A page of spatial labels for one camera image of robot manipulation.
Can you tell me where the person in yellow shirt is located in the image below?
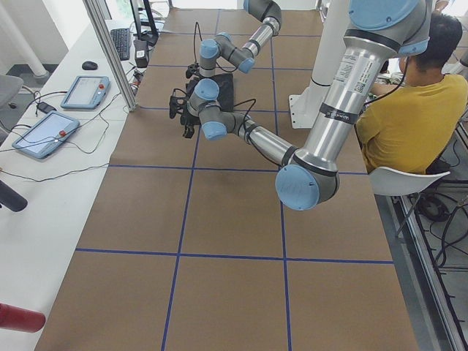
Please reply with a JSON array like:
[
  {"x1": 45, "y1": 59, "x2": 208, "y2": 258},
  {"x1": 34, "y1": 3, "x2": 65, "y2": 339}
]
[{"x1": 355, "y1": 13, "x2": 467, "y2": 174}]

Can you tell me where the white plastic chair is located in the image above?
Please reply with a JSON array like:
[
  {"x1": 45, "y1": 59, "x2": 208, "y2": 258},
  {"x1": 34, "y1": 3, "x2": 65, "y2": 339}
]
[{"x1": 369, "y1": 167, "x2": 450, "y2": 237}]

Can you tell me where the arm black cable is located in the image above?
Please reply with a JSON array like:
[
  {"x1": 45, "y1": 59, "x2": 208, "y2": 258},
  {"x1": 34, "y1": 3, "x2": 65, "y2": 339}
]
[
  {"x1": 232, "y1": 97, "x2": 259, "y2": 127},
  {"x1": 192, "y1": 21, "x2": 235, "y2": 72}
]

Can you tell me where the black printed t-shirt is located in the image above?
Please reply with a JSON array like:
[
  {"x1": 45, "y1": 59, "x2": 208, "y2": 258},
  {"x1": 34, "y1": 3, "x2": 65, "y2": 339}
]
[{"x1": 186, "y1": 73, "x2": 235, "y2": 112}]

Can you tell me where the red bottle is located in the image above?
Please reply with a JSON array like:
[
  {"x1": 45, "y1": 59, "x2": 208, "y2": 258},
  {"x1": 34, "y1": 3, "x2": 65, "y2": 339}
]
[{"x1": 1, "y1": 303, "x2": 46, "y2": 333}]

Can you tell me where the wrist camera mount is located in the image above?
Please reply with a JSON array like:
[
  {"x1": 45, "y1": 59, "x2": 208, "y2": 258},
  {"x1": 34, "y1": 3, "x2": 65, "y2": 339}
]
[
  {"x1": 185, "y1": 63, "x2": 200, "y2": 79},
  {"x1": 169, "y1": 88, "x2": 187, "y2": 119}
]

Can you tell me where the near blue teach pendant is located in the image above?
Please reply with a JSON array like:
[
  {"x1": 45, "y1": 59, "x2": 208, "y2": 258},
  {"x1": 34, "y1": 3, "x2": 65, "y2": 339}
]
[{"x1": 12, "y1": 111, "x2": 80, "y2": 159}]

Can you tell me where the far blue teach pendant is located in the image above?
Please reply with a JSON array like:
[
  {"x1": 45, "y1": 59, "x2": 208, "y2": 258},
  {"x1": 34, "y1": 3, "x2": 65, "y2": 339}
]
[{"x1": 61, "y1": 75, "x2": 110, "y2": 110}]

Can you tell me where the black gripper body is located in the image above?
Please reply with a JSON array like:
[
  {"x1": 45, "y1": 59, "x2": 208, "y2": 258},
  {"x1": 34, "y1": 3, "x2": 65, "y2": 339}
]
[{"x1": 181, "y1": 112, "x2": 200, "y2": 138}]

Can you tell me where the blue teach pendant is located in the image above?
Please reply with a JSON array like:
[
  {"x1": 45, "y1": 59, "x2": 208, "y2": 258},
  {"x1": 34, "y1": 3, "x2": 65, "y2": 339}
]
[
  {"x1": 12, "y1": 111, "x2": 80, "y2": 159},
  {"x1": 61, "y1": 75, "x2": 110, "y2": 110}
]

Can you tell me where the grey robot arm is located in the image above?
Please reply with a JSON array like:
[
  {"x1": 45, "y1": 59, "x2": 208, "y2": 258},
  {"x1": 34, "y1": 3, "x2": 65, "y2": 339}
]
[
  {"x1": 197, "y1": 1, "x2": 282, "y2": 78},
  {"x1": 170, "y1": 1, "x2": 432, "y2": 211}
]

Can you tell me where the aluminium frame post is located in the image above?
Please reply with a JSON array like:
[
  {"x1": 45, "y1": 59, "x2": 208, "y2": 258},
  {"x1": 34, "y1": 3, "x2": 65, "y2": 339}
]
[{"x1": 83, "y1": 0, "x2": 137, "y2": 112}]

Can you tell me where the black power adapter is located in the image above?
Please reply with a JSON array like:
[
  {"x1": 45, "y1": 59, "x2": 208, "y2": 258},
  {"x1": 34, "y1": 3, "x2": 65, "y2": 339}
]
[{"x1": 133, "y1": 39, "x2": 149, "y2": 68}]

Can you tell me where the black computer mouse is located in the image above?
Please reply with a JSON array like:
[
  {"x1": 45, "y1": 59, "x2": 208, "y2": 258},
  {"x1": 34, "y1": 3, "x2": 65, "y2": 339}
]
[{"x1": 82, "y1": 61, "x2": 98, "y2": 71}]

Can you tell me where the black keyboard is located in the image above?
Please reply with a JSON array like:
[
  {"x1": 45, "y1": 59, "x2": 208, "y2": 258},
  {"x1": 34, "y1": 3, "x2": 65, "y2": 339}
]
[{"x1": 110, "y1": 28, "x2": 131, "y2": 61}]

